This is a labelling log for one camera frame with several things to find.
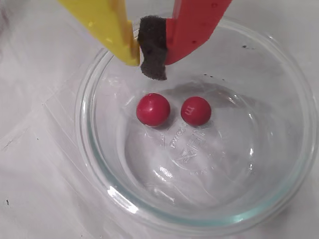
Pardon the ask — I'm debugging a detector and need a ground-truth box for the red gripper right finger foam pad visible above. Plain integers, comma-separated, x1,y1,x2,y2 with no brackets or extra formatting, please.
138,0,232,81

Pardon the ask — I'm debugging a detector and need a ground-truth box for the red candy ball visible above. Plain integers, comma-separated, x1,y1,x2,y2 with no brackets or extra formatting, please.
180,96,212,126
136,93,171,127

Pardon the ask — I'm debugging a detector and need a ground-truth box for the small clear glass bowl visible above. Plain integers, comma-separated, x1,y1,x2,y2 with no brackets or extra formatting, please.
74,16,315,231

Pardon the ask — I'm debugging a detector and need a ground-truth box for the white plastic table cover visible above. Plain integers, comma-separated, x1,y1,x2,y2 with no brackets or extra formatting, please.
0,0,319,239

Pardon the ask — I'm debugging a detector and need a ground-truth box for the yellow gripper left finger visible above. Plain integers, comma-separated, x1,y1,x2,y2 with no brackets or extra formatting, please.
57,0,140,67

